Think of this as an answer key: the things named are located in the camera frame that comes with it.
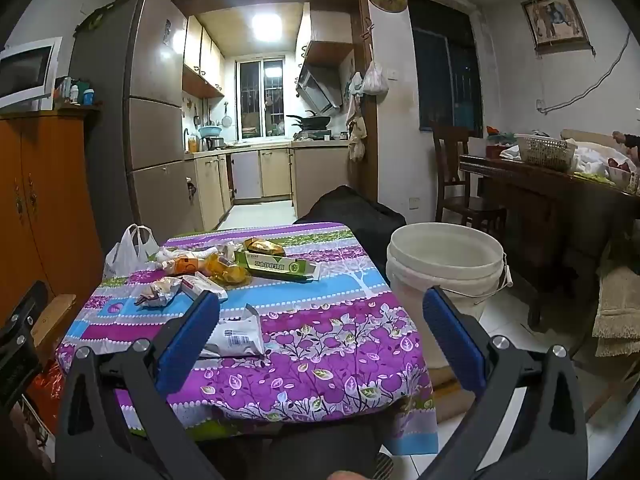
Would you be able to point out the brown white crumpled wrapper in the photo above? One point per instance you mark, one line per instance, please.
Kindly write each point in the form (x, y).
(157, 292)

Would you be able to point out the upper kitchen cabinets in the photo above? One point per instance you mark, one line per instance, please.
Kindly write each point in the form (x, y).
(202, 60)

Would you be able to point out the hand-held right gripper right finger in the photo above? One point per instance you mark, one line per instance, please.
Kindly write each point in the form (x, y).
(455, 345)

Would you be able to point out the green toothpaste box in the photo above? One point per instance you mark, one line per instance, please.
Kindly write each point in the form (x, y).
(277, 266)

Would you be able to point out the hanging white plastic bag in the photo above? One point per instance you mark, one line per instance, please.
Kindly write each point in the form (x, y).
(375, 80)

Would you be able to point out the black wok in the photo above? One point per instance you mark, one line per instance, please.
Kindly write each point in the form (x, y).
(312, 121)

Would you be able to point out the beige refrigerator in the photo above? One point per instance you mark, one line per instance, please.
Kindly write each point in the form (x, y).
(150, 125)

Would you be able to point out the white plastic basket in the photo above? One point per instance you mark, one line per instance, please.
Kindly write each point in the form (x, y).
(545, 152)

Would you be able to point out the white orange snack packet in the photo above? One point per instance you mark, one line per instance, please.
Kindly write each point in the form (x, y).
(182, 263)

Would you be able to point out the wooden board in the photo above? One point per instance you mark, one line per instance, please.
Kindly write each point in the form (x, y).
(52, 317)

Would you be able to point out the green wash basin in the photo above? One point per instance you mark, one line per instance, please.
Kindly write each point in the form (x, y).
(210, 131)

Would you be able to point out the small white bottle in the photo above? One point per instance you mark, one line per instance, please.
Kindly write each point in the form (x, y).
(74, 94)

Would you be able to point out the purple floral printed tablecloth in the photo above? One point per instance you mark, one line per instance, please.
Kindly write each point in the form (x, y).
(320, 350)

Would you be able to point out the hanging beige cloth bags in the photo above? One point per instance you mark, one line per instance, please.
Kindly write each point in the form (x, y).
(356, 132)

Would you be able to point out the white box red label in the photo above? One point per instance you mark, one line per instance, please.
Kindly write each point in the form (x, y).
(202, 286)

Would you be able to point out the orange plastic bag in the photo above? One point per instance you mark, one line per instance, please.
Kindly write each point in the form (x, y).
(45, 387)

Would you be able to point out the crumpled white plastic bag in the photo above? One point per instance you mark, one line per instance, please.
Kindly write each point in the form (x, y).
(597, 157)

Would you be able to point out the kitchen cabinets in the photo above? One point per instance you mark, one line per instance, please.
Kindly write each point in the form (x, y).
(275, 172)
(202, 60)

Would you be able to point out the white blue torn wrapper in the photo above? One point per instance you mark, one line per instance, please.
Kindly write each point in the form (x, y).
(237, 335)

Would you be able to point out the lower kitchen cabinets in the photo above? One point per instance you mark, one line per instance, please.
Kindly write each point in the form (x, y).
(275, 172)

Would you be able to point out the dark window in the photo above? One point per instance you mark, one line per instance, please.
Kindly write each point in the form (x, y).
(445, 65)

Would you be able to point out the dark wooden dining table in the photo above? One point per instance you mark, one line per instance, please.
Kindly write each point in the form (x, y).
(540, 195)

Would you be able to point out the steel range hood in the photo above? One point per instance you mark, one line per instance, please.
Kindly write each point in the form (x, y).
(317, 85)

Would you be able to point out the white plastic bucket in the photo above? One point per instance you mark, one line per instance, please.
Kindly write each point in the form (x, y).
(440, 270)

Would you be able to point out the white microwave oven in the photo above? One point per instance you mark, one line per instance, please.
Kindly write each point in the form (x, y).
(25, 72)

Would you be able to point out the ceiling light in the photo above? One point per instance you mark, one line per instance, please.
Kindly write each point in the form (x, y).
(265, 26)

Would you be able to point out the yellow orange crumpled wrapper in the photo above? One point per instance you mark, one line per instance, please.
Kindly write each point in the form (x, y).
(229, 271)

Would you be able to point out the golden snack wrapper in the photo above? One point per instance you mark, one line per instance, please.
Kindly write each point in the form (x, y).
(263, 246)

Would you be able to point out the black cloth cover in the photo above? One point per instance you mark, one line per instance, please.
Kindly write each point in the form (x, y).
(350, 212)

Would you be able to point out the kitchen window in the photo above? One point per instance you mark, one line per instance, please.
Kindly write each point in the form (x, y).
(260, 97)

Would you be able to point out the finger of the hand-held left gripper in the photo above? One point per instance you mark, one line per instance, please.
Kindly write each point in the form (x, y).
(25, 310)

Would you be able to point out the dark wooden chair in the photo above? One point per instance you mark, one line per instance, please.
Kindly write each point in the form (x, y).
(450, 185)

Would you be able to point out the orange wooden cabinet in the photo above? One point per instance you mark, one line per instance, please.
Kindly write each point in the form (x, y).
(45, 200)

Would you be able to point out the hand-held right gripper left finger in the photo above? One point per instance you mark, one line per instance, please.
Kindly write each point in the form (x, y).
(187, 340)

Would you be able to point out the framed wall picture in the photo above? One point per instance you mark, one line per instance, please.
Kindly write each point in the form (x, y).
(554, 20)

